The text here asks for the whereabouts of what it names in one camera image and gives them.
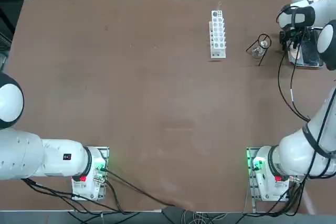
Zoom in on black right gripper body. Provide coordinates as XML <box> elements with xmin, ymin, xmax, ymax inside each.
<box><xmin>279</xmin><ymin>29</ymin><xmax>302</xmax><ymax>44</ymax></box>

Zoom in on black iron tripod stand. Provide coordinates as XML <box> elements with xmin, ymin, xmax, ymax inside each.
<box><xmin>245</xmin><ymin>33</ymin><xmax>272</xmax><ymax>67</ymax></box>

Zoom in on glass alcohol lamp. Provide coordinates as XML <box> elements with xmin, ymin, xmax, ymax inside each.
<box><xmin>250</xmin><ymin>40</ymin><xmax>269</xmax><ymax>58</ymax></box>

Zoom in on steel tray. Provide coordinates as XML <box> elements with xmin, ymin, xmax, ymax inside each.
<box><xmin>287</xmin><ymin>28</ymin><xmax>325</xmax><ymax>69</ymax></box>

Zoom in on white test tube rack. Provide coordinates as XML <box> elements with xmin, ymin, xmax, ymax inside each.
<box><xmin>208</xmin><ymin>10</ymin><xmax>227</xmax><ymax>59</ymax></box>

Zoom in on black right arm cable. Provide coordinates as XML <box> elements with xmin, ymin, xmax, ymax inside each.
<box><xmin>277</xmin><ymin>11</ymin><xmax>325</xmax><ymax>123</ymax></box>

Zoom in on black right arm base cables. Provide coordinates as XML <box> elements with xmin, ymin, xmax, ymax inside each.
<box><xmin>266</xmin><ymin>176</ymin><xmax>312</xmax><ymax>217</ymax></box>

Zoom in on white cable bundle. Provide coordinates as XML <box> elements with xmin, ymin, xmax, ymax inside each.
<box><xmin>181</xmin><ymin>209</ymin><xmax>227</xmax><ymax>224</ymax></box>

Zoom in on black left arm base cable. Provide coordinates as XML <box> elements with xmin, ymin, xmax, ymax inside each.
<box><xmin>22</xmin><ymin>167</ymin><xmax>184</xmax><ymax>214</ymax></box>

